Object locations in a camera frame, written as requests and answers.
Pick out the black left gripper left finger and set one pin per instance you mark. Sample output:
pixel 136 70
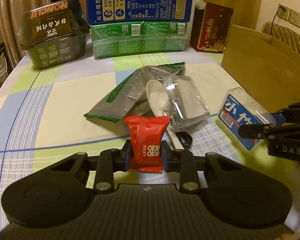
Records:
pixel 109 162

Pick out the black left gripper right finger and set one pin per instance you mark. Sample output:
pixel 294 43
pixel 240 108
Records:
pixel 182 162

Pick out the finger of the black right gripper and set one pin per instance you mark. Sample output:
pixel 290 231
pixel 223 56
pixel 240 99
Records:
pixel 253 131

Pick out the blue white clear box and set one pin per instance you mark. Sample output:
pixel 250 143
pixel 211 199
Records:
pixel 238 109

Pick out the red snack packet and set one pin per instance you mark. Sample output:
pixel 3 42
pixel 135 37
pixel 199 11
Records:
pixel 145 136

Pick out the clear plastic packet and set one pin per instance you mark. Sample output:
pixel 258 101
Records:
pixel 186 106

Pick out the silver green foil bag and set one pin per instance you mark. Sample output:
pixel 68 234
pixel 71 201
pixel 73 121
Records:
pixel 131 92

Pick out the white plastic spoon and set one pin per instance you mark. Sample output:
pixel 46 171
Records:
pixel 159 103

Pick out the brown cardboard box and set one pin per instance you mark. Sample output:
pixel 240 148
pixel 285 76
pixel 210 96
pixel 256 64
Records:
pixel 264 66

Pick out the checked tablecloth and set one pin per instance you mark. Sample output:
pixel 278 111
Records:
pixel 42 116

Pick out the quilted beige chair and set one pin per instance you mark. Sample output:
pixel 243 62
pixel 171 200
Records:
pixel 283 34

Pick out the dark red gift box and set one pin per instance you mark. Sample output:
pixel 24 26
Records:
pixel 210 28

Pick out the green drink carton pack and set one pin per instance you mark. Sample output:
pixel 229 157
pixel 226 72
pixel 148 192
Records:
pixel 129 38

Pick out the black noodle bowl package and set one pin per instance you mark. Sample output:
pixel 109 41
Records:
pixel 55 33

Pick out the blue milk carton box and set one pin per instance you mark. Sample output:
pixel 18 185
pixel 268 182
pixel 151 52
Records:
pixel 109 11

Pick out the white wall socket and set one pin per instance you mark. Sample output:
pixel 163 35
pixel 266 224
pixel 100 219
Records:
pixel 290 15

